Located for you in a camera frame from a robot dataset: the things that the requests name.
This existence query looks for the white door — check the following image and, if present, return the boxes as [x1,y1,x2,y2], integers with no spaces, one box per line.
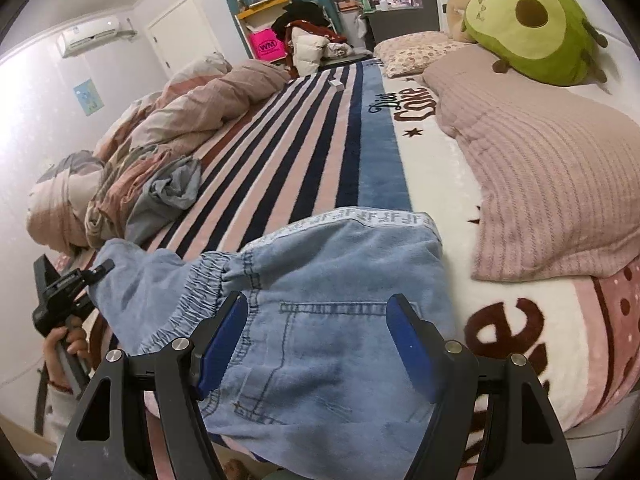
[146,0,221,76]

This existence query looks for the white bed headboard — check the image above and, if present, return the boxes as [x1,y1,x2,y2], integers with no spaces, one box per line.
[430,0,640,127]

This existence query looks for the pink striped crumpled garment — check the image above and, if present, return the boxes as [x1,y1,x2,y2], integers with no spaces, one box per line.
[85,141,176,249]

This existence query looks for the dark grey bookshelf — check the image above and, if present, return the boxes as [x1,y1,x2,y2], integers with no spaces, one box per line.
[366,0,440,44]

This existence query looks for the green avocado plush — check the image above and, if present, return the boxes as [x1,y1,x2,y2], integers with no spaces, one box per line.
[464,0,608,87]

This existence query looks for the person's left forearm sleeve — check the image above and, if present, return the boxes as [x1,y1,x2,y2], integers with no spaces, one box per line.
[44,385,78,445]

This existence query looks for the crumpled pink grey duvet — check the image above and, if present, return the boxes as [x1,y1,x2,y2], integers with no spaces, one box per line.
[26,53,290,255]

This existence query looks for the grey crumpled garment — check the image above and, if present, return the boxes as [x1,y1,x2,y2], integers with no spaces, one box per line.
[124,156,202,245]

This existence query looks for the floral pillow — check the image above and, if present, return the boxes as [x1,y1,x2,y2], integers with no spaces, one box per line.
[373,32,466,78]

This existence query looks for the small white box on bed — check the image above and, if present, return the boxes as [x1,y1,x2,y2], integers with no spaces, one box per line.
[329,79,345,91]

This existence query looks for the pink shopping bag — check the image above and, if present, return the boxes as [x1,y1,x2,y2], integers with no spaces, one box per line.
[248,28,286,62]

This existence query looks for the tan animal plush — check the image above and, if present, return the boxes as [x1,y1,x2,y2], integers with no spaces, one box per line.
[446,0,474,44]

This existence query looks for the pink ribbed pillow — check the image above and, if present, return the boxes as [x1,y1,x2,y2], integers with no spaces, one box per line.
[422,46,639,282]

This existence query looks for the yellow shelf unit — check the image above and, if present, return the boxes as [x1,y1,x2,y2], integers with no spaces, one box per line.
[234,0,292,58]

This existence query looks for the small blue wall poster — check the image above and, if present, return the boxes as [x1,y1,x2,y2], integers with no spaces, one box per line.
[73,79,104,116]

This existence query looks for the light blue denim pants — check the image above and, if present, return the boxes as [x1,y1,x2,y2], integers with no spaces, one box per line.
[89,207,456,479]

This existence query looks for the striped pink navy blanket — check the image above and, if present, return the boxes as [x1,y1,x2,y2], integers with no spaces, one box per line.
[135,62,639,479]

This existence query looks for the person's left hand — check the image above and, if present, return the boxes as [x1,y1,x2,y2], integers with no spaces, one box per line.
[42,316,90,391]

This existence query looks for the white air conditioner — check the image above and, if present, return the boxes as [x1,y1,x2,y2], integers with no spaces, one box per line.
[56,15,138,58]

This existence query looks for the clothes pile on chair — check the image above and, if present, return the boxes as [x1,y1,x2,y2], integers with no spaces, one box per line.
[270,1,373,78]

